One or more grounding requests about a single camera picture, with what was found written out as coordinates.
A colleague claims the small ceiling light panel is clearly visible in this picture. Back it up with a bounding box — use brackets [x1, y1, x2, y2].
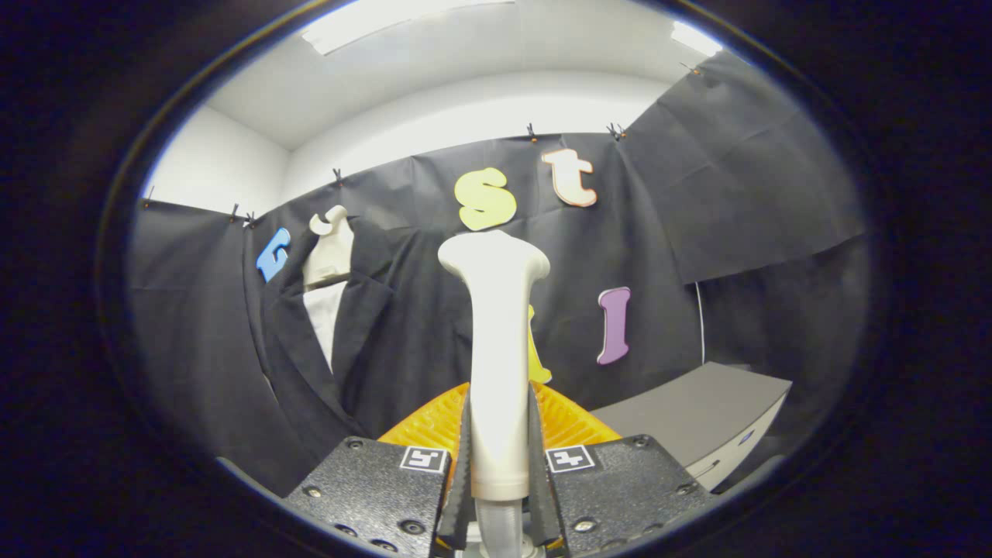
[670, 21, 723, 57]

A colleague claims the white garment steamer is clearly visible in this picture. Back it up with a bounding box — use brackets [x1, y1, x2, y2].
[438, 229, 551, 558]

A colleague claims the long ceiling light panel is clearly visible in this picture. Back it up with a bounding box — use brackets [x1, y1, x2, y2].
[301, 0, 516, 57]

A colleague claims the grey cabinet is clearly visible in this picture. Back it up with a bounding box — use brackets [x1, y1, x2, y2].
[589, 361, 793, 493]

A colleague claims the black jacket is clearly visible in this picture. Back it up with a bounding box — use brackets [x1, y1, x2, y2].
[252, 215, 477, 481]

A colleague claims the black backdrop cloth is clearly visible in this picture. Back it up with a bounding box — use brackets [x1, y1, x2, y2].
[128, 50, 869, 497]

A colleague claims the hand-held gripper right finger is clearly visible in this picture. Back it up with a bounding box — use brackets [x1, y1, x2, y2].
[529, 380, 718, 558]

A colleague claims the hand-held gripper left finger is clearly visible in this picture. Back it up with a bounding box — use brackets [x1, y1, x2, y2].
[283, 381, 472, 558]

